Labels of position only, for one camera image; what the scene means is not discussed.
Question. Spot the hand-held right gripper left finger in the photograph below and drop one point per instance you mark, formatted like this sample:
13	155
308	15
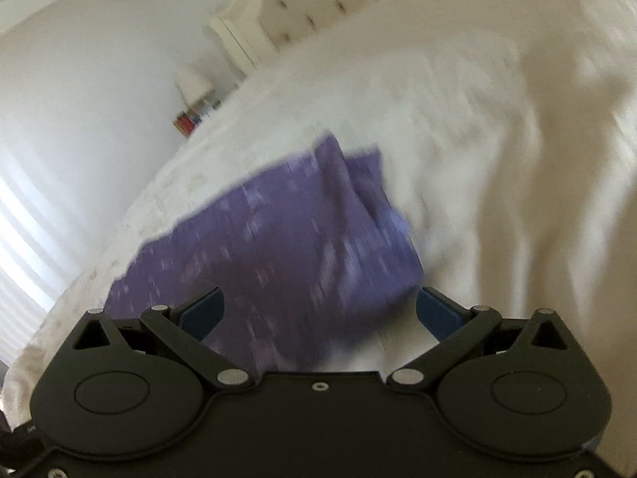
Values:
204	308

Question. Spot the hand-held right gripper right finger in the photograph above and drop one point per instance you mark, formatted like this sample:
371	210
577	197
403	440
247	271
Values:
438	314

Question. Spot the purple patterned garment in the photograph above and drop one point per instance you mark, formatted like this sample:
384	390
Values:
278	239

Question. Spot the white embroidered bedspread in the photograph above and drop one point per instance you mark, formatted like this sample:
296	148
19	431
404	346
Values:
497	159

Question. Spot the framed picture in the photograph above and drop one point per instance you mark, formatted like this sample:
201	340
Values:
180	124

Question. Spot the white table lamp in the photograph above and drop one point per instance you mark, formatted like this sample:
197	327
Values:
191	82

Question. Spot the cream tufted headboard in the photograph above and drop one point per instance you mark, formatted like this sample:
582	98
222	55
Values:
308	0

